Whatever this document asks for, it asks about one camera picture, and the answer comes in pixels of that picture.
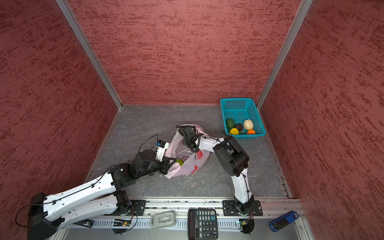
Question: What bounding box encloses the yellow fruit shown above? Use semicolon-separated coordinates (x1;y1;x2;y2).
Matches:
229;128;240;135

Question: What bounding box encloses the teal plastic basket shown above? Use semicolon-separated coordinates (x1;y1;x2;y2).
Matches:
220;98;266;140

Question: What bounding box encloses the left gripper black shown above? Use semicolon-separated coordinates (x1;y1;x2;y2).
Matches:
137;155;177;179

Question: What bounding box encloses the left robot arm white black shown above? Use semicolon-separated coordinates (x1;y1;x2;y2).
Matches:
27;150;177;240

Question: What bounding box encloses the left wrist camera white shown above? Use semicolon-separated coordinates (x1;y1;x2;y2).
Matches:
156;140;170;162

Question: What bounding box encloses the circuit board with wires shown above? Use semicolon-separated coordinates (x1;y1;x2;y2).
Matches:
112;207;138;235
239;212;255;235

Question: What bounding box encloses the left circuit board with wires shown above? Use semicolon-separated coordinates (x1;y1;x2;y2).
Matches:
112;207;138;235

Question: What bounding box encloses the dark green fruit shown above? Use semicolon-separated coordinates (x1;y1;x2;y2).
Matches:
226;119;236;130

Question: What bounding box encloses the grey plastic device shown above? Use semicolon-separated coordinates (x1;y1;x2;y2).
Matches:
150;211;176;229

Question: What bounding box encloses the right circuit board with wires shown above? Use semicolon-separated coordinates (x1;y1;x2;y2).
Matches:
239;212;255;235

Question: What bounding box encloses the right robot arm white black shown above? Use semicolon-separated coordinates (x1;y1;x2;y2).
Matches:
176;125;254;216

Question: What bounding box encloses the black calculator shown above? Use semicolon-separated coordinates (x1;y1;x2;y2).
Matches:
187;209;219;240

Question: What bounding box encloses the pink plastic bag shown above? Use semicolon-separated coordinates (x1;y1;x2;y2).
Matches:
165;131;210;179

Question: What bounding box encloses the beige fruit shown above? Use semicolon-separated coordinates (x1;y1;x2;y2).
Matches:
243;120;254;131

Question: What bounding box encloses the orange fruit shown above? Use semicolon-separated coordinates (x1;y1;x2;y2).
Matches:
247;129;256;135

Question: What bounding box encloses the black remote stick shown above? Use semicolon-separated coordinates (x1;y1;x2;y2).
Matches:
74;219;95;229

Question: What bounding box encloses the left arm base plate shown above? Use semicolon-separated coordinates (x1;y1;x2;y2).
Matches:
127;200;147;217

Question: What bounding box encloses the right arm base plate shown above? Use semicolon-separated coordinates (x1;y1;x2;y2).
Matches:
223;200;263;217

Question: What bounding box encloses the dark purple fruit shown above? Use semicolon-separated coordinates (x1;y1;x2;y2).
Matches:
235;124;244;132

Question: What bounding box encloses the blue handheld device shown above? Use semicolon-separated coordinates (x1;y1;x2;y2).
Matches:
269;211;300;232

